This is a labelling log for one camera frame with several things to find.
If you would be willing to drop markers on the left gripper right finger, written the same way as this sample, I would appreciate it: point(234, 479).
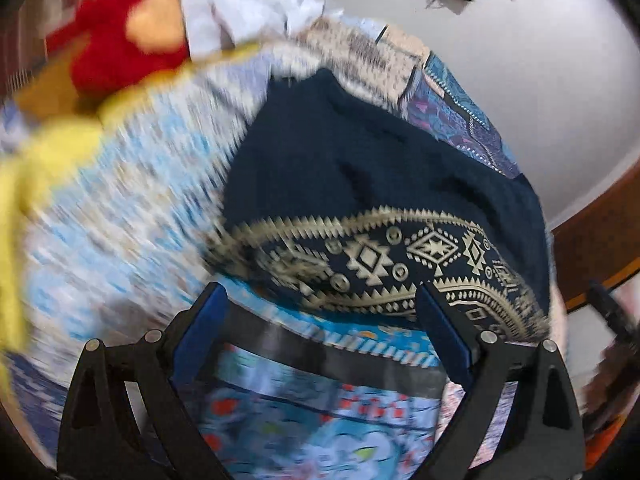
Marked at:
point(543, 437)

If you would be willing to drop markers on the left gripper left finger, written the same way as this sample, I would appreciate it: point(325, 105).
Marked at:
point(99, 436)

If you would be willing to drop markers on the navy patterned hooded sweater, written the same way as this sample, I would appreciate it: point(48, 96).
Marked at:
point(333, 204)

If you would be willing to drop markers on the brown wooden wardrobe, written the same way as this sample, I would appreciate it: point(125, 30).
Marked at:
point(600, 243)

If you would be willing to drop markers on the blue patchwork quilt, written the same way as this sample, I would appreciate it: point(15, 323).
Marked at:
point(120, 250)

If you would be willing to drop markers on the yellow blanket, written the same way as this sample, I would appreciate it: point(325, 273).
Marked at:
point(66, 140)

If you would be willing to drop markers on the red plush toy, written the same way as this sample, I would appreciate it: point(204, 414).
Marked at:
point(126, 41)

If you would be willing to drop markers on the white pillow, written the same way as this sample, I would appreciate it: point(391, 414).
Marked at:
point(215, 25)

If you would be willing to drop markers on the striped red beige curtain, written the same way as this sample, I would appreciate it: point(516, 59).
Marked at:
point(24, 25)

